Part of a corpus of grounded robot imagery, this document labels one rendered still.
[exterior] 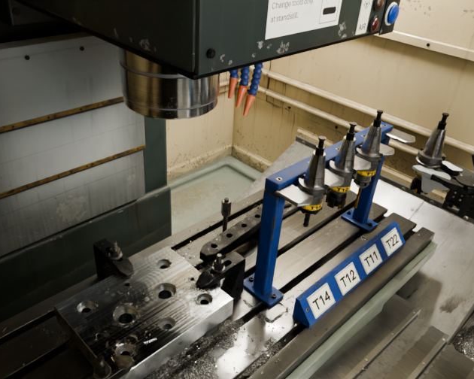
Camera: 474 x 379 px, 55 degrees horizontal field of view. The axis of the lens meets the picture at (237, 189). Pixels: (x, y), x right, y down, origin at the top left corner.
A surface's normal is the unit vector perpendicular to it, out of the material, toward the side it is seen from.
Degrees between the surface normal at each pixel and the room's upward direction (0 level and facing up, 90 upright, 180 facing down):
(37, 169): 90
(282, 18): 90
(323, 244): 0
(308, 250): 0
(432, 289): 24
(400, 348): 7
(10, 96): 90
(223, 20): 90
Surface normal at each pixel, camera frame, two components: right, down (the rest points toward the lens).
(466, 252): -0.23, -0.62
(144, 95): -0.40, 0.48
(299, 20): 0.70, 0.43
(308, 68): -0.71, 0.31
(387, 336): 0.15, -0.88
